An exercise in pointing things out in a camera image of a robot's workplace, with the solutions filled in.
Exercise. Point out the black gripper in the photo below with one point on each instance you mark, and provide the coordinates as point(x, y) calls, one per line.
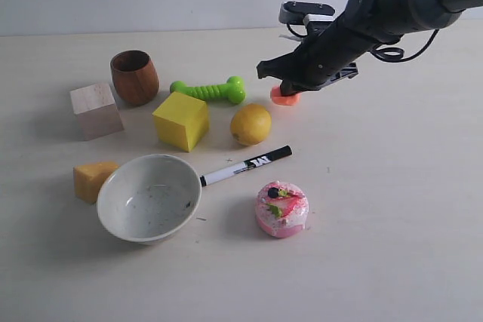
point(321, 55)

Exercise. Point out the small orange pink object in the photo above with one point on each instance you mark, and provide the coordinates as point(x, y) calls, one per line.
point(278, 99)

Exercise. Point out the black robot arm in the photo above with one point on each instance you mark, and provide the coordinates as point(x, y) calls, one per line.
point(398, 18)

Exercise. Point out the green toy dog bone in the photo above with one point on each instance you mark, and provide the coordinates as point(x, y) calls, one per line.
point(232, 90)

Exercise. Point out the yellow lemon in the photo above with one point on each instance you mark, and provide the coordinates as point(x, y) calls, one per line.
point(251, 124)

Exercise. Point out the black white marker pen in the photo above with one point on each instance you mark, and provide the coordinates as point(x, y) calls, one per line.
point(246, 165)

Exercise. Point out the yellow cube block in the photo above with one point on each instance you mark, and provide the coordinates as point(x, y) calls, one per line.
point(181, 121)

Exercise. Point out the pink toy cake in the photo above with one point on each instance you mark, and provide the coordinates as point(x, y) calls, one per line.
point(281, 209)

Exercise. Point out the brown wooden cup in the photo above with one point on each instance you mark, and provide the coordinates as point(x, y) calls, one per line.
point(134, 77)

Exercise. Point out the white ceramic bowl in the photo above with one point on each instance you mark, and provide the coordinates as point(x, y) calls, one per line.
point(149, 199)

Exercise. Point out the light wooden cube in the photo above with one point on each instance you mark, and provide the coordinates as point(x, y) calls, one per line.
point(96, 111)

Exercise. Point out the yellow cheese wedge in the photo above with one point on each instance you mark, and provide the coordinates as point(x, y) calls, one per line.
point(89, 178)

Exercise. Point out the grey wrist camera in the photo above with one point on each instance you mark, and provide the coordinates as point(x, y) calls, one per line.
point(315, 17)

